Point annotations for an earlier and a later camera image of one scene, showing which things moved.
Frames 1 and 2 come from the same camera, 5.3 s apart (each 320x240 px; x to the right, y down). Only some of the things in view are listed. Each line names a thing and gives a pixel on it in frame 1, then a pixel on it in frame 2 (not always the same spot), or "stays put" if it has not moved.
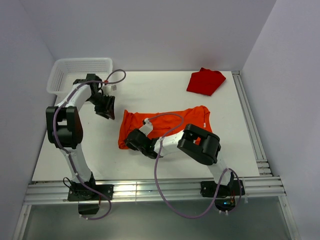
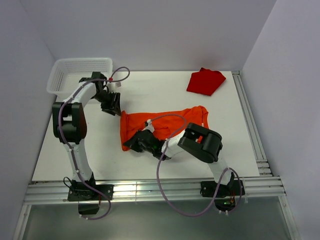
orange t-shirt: [165, 123] stays put
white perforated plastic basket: [65, 72] stays put
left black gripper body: [103, 103] to [107, 100]
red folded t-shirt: [206, 81] stays put
